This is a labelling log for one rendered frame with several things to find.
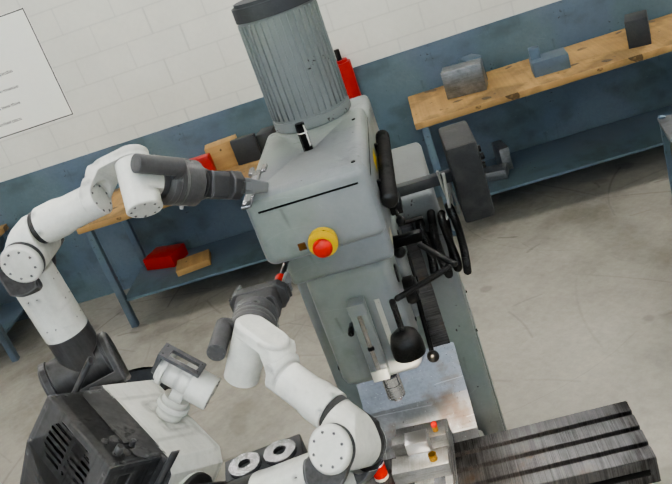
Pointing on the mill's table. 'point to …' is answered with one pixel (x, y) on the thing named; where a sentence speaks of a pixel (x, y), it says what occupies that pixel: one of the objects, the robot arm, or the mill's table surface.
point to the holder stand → (264, 457)
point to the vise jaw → (421, 467)
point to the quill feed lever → (420, 316)
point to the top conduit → (386, 170)
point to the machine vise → (432, 447)
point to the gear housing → (344, 256)
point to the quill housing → (379, 278)
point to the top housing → (318, 187)
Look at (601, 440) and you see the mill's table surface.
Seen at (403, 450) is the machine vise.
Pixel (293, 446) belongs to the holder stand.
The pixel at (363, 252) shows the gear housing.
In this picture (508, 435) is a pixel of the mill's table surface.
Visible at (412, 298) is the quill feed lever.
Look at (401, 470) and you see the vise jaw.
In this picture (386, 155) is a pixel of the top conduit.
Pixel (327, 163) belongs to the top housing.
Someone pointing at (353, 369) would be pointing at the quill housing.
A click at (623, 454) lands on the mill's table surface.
